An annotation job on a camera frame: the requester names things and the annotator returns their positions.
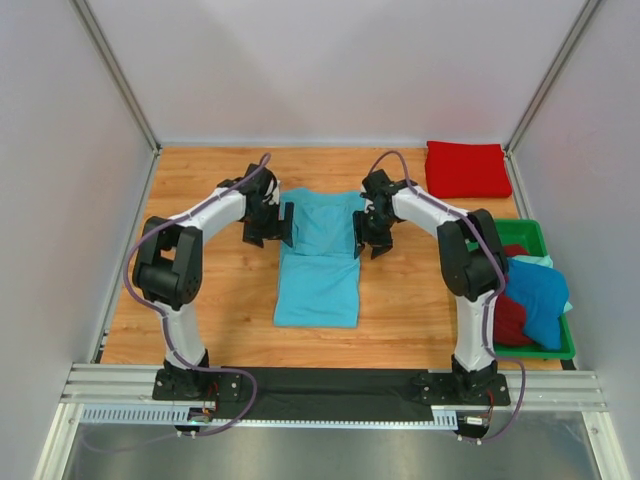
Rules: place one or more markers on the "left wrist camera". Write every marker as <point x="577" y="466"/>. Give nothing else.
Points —
<point x="262" y="188"/>

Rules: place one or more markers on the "right aluminium corner post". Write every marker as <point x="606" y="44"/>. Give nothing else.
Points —
<point x="569" y="44"/>

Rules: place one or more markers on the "dark red t-shirt in bin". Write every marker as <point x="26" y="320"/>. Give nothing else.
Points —
<point x="509" y="323"/>

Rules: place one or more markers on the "light blue t-shirt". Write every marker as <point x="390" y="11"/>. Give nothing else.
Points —
<point x="318" y="282"/>

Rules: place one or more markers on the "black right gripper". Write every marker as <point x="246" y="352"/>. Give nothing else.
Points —
<point x="382" y="245"/>

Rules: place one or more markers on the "mint green t-shirt in bin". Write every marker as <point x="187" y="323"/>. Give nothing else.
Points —
<point x="543" y="261"/>

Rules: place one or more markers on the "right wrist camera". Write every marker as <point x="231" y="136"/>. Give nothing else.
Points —
<point x="378" y="186"/>

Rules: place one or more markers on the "blue t-shirt in bin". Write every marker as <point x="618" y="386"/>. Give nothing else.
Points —
<point x="543" y="293"/>

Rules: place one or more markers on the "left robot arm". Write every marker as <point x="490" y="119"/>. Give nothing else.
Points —
<point x="168" y="273"/>

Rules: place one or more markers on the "aluminium corner post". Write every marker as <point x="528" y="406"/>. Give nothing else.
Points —
<point x="92" y="26"/>
<point x="569" y="44"/>

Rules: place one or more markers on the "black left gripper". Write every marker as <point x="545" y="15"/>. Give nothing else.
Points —
<point x="252" y="236"/>

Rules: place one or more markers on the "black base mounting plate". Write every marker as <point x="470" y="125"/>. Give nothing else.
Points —
<point x="319" y="394"/>

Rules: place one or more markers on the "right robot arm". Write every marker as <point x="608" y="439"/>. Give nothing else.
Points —
<point x="472" y="264"/>

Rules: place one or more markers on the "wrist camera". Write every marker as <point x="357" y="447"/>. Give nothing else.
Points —
<point x="262" y="188"/>
<point x="378" y="186"/>

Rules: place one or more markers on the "left aluminium corner post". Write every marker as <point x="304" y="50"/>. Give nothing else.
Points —
<point x="92" y="26"/>

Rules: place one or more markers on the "folded red t-shirt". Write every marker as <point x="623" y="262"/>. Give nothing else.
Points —
<point x="456" y="170"/>

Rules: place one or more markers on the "green plastic bin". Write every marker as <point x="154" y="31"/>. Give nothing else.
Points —
<point x="524" y="237"/>

